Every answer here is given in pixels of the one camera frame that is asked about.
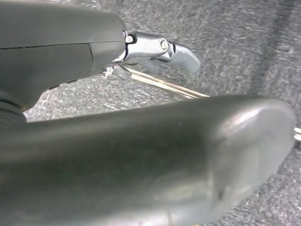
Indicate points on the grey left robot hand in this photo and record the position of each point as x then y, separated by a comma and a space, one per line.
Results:
59, 46

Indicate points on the thin pale metal rail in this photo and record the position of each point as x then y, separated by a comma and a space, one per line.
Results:
164, 84

